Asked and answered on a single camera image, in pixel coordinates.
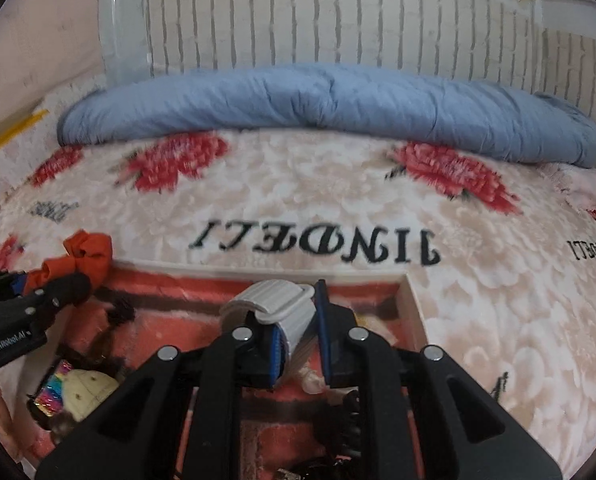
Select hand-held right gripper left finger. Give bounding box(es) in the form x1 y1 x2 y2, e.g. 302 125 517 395
35 326 284 480

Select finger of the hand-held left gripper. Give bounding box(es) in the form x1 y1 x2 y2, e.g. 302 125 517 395
8 272 93 317
0 272 30 302

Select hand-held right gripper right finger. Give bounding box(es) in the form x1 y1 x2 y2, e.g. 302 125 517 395
314 279 564 480

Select orange scrunchie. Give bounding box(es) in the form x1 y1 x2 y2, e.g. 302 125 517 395
27 229 115 307

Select shallow box with brick lining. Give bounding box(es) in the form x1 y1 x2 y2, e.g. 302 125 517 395
20 259 427 480

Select white band wristwatch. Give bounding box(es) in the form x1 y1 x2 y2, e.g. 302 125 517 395
219 280 320 392

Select beige scrunchie in box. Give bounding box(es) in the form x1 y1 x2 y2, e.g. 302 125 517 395
298 357 351 397

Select iridescent hair clip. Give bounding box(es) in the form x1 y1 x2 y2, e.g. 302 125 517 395
32 359 75 417

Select yellow strip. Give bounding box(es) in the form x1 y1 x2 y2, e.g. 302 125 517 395
0 108 50 167

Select blue quilt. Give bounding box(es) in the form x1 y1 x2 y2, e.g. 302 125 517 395
57 62 596 170

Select clear plastic container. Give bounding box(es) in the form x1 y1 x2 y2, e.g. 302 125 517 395
97 0 155 90

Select brick pattern headboard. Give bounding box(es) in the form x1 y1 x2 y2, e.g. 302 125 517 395
145 0 544 96

